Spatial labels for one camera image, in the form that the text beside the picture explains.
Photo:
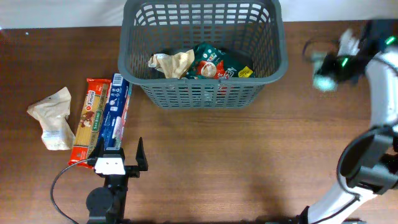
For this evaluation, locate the beige paper pouch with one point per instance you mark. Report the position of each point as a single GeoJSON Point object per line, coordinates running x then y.
{"type": "Point", "coordinates": [52, 113]}
{"type": "Point", "coordinates": [172, 66]}

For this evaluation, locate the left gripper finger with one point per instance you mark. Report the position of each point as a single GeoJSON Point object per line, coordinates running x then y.
{"type": "Point", "coordinates": [99, 149]}
{"type": "Point", "coordinates": [141, 157]}

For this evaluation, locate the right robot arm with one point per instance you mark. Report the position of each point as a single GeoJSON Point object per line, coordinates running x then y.
{"type": "Point", "coordinates": [364, 170]}

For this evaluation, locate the grey plastic basket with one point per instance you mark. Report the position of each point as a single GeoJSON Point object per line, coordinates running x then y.
{"type": "Point", "coordinates": [251, 32]}

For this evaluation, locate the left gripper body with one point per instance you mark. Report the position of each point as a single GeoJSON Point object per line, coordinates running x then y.
{"type": "Point", "coordinates": [130, 171]}

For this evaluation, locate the green Nescafe coffee bag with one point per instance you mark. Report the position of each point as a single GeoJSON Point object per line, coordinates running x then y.
{"type": "Point", "coordinates": [212, 63]}

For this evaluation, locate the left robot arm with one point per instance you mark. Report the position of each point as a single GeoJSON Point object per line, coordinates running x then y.
{"type": "Point", "coordinates": [106, 204]}

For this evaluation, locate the orange spaghetti packet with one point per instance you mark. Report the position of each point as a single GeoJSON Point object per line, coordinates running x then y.
{"type": "Point", "coordinates": [91, 119]}

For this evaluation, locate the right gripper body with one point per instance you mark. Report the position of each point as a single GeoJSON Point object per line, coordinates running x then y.
{"type": "Point", "coordinates": [344, 68]}

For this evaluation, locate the small light blue packet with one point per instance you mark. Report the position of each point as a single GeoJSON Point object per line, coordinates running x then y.
{"type": "Point", "coordinates": [321, 82]}

